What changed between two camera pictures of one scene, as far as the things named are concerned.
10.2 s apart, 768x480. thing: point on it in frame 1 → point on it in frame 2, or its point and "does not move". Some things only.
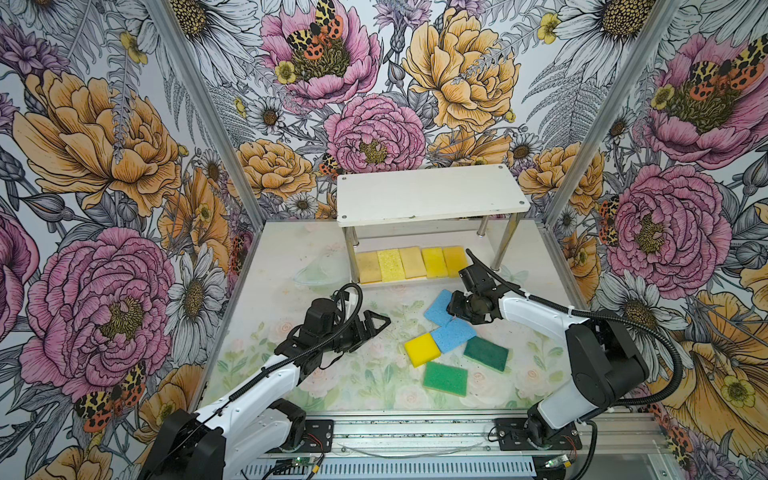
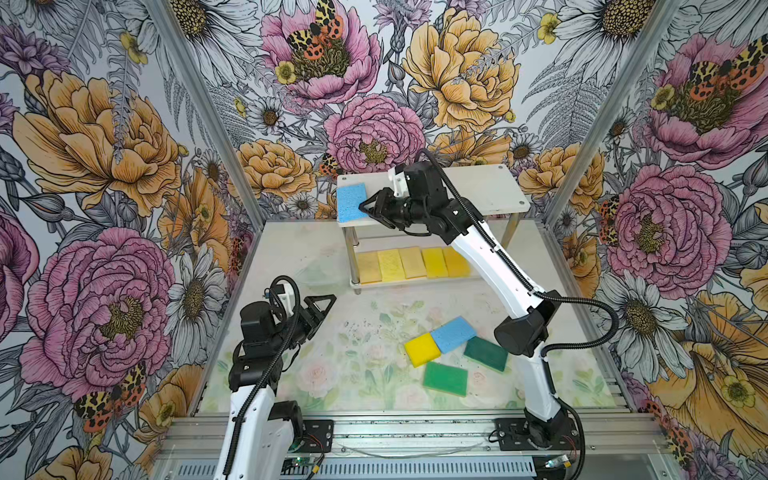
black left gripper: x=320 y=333 → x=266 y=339
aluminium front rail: x=469 y=435 does not move
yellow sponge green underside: x=435 y=262 does not move
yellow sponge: x=456 y=259 does not move
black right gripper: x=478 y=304 → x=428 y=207
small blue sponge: x=437 y=310 → x=348 y=200
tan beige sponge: x=368 y=267 does not move
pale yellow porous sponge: x=391 y=265 does not move
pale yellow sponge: x=413 y=262 does not move
